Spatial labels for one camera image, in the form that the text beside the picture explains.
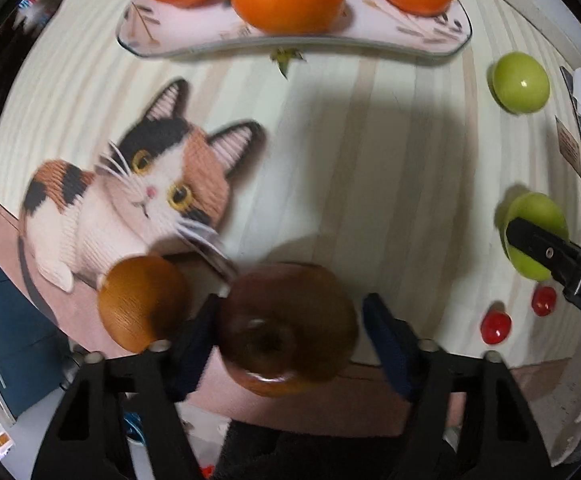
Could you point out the green round fruit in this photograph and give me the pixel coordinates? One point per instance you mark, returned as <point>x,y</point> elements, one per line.
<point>533,210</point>
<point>520,82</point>

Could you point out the light brown apple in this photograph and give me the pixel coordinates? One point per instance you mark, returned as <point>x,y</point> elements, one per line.
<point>140,305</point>

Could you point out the red cherry tomato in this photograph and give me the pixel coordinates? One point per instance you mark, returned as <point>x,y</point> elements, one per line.
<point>495,327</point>
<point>544,300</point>

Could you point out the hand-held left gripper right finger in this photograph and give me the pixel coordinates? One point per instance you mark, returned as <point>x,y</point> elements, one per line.
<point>385,340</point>

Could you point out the blue cabinet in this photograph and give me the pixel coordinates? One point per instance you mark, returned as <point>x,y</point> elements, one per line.
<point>0,320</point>

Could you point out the cat print tablecloth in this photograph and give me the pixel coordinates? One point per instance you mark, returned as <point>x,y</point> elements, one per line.
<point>350,160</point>

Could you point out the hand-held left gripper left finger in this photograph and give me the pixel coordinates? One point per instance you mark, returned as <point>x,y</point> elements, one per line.
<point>198,345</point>

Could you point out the green leaf stem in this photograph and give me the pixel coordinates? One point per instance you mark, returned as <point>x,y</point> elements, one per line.
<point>285,57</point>

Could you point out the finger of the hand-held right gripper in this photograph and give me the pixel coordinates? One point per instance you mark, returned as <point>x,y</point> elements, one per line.
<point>545,252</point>

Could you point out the floral glass plate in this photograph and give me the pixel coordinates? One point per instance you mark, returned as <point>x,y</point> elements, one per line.
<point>195,30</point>

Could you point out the dark brown apple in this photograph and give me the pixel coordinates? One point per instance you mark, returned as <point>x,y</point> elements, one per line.
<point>288,332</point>

